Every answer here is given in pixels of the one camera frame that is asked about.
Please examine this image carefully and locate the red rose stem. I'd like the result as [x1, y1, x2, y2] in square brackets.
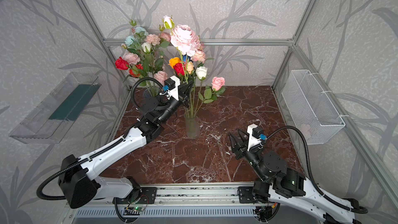
[128, 63, 147, 79]
[173, 62, 191, 114]
[115, 57, 149, 82]

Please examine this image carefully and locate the peach rose stem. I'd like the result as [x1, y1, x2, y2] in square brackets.
[185, 61, 194, 118]

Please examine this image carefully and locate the white rose stem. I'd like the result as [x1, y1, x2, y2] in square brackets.
[193, 66, 208, 117]

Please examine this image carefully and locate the small pink flower stem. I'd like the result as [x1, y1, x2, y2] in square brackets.
[153, 71, 169, 86]

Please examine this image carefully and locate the orange rose stem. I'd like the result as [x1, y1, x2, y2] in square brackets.
[169, 57, 181, 68]

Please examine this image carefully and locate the purple glass vase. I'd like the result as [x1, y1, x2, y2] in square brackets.
[143, 87, 159, 97]

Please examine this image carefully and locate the striped pink peony stem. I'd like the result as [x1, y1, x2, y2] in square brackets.
[191, 45, 206, 117]

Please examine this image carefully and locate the clear frosted glass vase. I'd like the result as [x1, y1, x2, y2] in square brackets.
[184, 114, 200, 139]

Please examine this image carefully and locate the pale pink peony stem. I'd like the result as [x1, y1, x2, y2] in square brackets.
[162, 16, 201, 65]

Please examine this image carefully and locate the pink carnation tall stem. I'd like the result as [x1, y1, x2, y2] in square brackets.
[142, 27, 171, 78]

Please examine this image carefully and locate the light blue flower stem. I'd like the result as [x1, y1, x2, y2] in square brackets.
[122, 20, 149, 55]

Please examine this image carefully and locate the pink rose stem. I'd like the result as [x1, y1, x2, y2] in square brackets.
[194, 77, 226, 116]

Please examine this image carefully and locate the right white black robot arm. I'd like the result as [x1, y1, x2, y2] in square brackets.
[228, 124, 369, 224]

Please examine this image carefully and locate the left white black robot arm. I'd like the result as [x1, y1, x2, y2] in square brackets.
[36, 76, 193, 209]

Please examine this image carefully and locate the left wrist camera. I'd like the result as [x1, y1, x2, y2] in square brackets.
[161, 76, 180, 100]

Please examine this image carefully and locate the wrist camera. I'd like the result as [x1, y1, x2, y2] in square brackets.
[247, 124, 267, 152]
[161, 76, 180, 100]

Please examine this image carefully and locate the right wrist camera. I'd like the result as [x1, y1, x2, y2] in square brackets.
[247, 124, 267, 152]

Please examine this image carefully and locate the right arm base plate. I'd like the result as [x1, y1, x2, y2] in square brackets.
[237, 186, 270, 204]

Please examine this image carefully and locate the aluminium front rail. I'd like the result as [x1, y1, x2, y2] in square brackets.
[66, 183, 327, 207]

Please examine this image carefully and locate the white wire mesh basket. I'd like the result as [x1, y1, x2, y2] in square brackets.
[282, 69, 345, 145]

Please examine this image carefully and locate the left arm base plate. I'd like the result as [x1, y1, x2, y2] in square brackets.
[113, 187, 157, 205]

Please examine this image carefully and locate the clear plastic wall bin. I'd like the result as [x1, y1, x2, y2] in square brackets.
[9, 72, 102, 144]

